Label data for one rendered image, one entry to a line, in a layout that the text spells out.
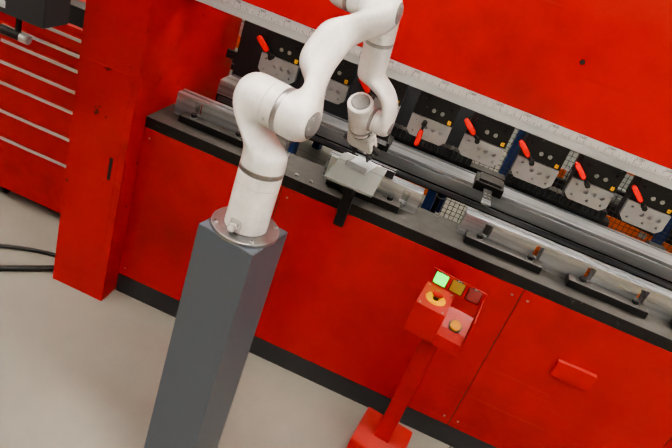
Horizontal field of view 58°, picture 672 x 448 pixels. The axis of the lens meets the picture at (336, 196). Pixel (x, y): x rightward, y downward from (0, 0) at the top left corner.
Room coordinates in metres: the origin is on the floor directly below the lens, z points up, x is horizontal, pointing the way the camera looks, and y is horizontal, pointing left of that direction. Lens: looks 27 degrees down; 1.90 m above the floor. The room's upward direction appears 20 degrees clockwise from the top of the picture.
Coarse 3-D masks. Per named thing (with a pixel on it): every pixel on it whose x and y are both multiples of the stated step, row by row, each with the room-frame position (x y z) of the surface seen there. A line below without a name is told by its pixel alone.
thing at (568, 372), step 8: (560, 360) 1.90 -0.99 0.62; (552, 368) 1.90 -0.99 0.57; (560, 368) 1.89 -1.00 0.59; (568, 368) 1.89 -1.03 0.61; (576, 368) 1.89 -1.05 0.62; (560, 376) 1.89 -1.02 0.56; (568, 376) 1.88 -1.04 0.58; (576, 376) 1.88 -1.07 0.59; (584, 376) 1.88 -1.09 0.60; (592, 376) 1.88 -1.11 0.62; (576, 384) 1.88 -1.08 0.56; (584, 384) 1.88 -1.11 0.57; (592, 384) 1.87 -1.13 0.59
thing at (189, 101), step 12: (180, 96) 2.25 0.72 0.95; (192, 96) 2.26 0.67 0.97; (204, 96) 2.30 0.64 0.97; (180, 108) 2.25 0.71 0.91; (192, 108) 2.25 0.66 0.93; (204, 108) 2.24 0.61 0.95; (216, 108) 2.23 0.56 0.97; (228, 108) 2.27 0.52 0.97; (216, 120) 2.23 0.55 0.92; (228, 120) 2.23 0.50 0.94; (288, 144) 2.23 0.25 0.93; (288, 156) 2.23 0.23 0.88
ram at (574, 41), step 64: (256, 0) 2.22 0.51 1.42; (320, 0) 2.19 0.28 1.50; (448, 0) 2.13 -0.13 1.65; (512, 0) 2.11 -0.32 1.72; (576, 0) 2.09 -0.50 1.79; (640, 0) 2.06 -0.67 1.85; (448, 64) 2.12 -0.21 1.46; (512, 64) 2.10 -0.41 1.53; (576, 64) 2.07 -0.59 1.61; (640, 64) 2.05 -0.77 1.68; (576, 128) 2.06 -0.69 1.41; (640, 128) 2.04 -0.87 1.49
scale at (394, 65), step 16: (224, 0) 2.23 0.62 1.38; (240, 0) 2.22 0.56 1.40; (272, 16) 2.21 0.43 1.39; (304, 32) 2.19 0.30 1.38; (352, 48) 2.17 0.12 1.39; (400, 64) 2.14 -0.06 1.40; (432, 80) 2.13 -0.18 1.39; (464, 96) 2.11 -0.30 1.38; (480, 96) 2.10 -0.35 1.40; (512, 112) 2.09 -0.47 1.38; (544, 128) 2.07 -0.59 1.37; (560, 128) 2.07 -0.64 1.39; (592, 144) 2.05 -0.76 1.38; (624, 160) 2.04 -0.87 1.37; (640, 160) 2.03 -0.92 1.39
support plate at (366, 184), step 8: (344, 152) 2.17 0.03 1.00; (344, 160) 2.10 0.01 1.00; (336, 168) 2.01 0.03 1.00; (344, 168) 2.03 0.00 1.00; (352, 168) 2.05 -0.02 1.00; (376, 168) 2.13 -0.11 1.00; (328, 176) 1.92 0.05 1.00; (336, 176) 1.94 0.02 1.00; (344, 176) 1.96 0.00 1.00; (352, 176) 1.99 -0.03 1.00; (360, 176) 2.01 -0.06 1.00; (368, 176) 2.04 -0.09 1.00; (376, 176) 2.06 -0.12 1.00; (344, 184) 1.91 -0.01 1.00; (352, 184) 1.92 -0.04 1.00; (360, 184) 1.95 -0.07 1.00; (368, 184) 1.97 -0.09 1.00; (376, 184) 1.99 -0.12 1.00; (360, 192) 1.90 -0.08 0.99; (368, 192) 1.91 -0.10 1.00
